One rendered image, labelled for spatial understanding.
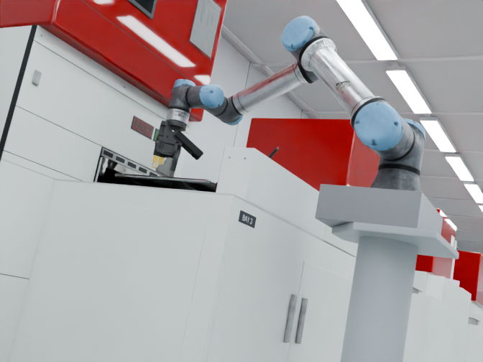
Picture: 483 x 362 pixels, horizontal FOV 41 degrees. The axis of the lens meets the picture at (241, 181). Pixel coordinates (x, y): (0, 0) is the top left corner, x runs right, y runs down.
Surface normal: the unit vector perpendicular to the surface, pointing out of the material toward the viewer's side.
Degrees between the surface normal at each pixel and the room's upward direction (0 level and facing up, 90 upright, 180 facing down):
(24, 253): 90
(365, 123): 94
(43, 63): 90
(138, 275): 90
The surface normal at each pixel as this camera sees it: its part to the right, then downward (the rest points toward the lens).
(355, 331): -0.80, -0.26
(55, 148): 0.86, 0.06
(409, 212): -0.46, -0.26
